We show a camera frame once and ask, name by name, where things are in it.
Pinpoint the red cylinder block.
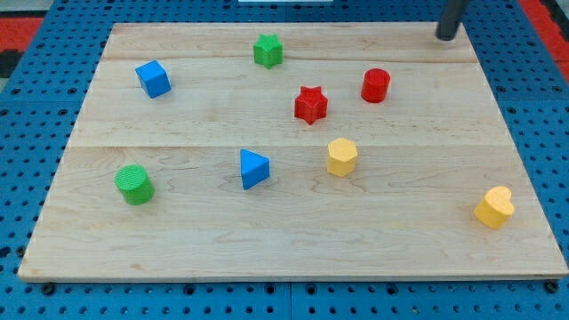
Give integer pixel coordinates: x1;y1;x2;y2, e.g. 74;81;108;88
361;68;391;103

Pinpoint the blue cube block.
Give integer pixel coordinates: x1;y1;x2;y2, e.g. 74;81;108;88
135;60;171;99

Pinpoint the green cylinder block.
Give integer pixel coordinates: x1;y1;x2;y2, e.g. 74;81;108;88
114;164;155;205

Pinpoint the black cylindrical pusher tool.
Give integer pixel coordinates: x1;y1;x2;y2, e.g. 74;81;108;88
435;0;470;41

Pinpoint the red star block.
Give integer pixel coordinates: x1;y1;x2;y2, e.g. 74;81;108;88
294;86;328;125

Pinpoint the yellow hexagon block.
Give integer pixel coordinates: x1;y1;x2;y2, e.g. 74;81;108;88
326;138;358;177

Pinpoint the green star block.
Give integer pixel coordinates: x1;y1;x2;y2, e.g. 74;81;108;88
253;34;284;69

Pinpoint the wooden board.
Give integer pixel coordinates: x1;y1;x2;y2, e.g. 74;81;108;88
19;22;568;283

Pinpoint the blue triangle block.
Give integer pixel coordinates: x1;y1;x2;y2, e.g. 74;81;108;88
239;148;270;190

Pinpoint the yellow heart block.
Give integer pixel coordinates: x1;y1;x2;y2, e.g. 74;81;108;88
473;186;516;229

